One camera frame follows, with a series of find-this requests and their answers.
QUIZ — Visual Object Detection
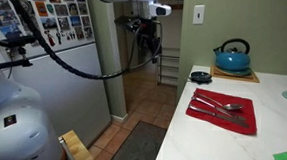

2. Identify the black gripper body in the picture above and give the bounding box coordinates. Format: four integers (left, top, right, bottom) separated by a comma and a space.
137, 18, 162, 48

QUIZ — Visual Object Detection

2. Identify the red towel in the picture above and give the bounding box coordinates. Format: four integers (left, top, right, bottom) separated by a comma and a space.
183, 87, 261, 136

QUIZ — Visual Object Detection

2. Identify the black metal shoe rack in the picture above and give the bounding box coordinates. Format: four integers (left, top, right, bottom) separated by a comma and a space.
155, 46, 182, 87

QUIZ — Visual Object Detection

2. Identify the small black dish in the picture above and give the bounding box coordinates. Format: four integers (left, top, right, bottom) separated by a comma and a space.
188, 70, 214, 85

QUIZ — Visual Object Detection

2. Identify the red dress figure magnet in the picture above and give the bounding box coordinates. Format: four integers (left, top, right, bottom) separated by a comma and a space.
43, 29, 57, 48

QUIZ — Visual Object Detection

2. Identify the small green fridge magnet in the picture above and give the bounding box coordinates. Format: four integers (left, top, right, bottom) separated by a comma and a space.
45, 3, 56, 14

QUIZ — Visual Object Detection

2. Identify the white refrigerator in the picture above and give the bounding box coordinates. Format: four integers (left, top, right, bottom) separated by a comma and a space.
0, 0, 119, 149

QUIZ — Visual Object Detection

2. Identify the orange square fridge magnet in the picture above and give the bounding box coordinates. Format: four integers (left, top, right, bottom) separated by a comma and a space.
33, 0, 50, 18

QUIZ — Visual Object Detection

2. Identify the silver spoon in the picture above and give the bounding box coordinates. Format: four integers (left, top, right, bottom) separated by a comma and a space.
193, 92, 245, 112

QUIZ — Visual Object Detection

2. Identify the wooden trivet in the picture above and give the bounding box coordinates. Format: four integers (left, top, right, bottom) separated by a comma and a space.
209, 64, 261, 84

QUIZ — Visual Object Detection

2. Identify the dark floor mat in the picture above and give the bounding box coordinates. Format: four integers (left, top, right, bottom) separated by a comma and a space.
107, 118, 168, 160

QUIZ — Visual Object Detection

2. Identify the wooden table top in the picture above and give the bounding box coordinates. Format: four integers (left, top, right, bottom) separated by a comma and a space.
57, 128, 101, 160

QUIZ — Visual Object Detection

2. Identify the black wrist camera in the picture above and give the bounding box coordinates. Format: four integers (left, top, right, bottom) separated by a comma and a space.
114, 14, 143, 34

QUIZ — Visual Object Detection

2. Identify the wooden coat hook rail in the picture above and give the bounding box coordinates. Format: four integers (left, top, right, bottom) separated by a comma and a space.
168, 2, 184, 11

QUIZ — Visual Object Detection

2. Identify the white light switch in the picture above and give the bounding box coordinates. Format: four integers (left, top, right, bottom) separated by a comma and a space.
192, 4, 206, 27

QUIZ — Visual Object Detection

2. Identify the teal kettle with black handle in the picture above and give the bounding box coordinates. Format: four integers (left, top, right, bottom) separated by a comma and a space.
211, 36, 255, 78

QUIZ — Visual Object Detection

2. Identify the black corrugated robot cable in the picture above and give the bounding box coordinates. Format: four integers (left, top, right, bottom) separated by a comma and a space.
0, 0, 166, 85

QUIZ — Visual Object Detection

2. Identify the black camera on stand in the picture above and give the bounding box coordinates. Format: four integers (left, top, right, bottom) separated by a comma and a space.
0, 32, 37, 74

